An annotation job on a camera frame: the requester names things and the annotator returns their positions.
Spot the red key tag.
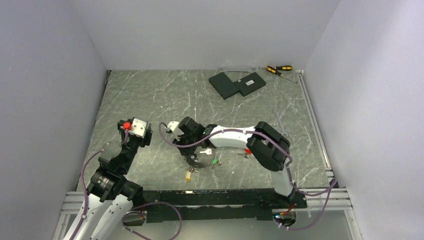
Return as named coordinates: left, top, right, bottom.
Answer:
left=237, top=149, right=252, bottom=159

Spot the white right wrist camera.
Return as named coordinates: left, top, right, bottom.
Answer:
left=165, top=121, right=184, bottom=141

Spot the yellow key tag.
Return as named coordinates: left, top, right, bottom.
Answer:
left=185, top=168, right=193, bottom=182

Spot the long silver wrench at wall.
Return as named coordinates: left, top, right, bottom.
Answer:
left=218, top=67, right=258, bottom=73

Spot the silver wrench on table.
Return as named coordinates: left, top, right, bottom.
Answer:
left=273, top=109, right=288, bottom=138

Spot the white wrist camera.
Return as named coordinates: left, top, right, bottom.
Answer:
left=122, top=117, right=149, bottom=138
left=165, top=121, right=184, bottom=141

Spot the round metal key organizer disc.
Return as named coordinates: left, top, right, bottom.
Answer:
left=183, top=147, right=218, bottom=169

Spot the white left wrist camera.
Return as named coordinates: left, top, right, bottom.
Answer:
left=122, top=117, right=149, bottom=138

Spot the small black flat box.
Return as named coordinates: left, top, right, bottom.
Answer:
left=234, top=72, right=266, bottom=97

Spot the large black flat box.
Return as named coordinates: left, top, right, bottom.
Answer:
left=208, top=72, right=240, bottom=100

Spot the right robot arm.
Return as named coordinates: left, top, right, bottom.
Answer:
left=167, top=116, right=295, bottom=208

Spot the yellow black screwdriver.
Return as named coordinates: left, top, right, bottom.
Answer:
left=261, top=65, right=293, bottom=72
left=266, top=69, right=297, bottom=84

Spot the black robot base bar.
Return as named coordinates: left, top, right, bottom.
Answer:
left=134, top=188, right=308, bottom=223

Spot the yellow black screwdriver front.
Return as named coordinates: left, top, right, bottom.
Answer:
left=266, top=69, right=297, bottom=84

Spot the yellow black screwdriver rear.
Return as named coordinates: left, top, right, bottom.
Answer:
left=261, top=65, right=293, bottom=72

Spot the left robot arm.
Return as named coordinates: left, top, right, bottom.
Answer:
left=64, top=117, right=153, bottom=240

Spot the silver key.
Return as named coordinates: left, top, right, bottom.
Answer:
left=199, top=148, right=213, bottom=155

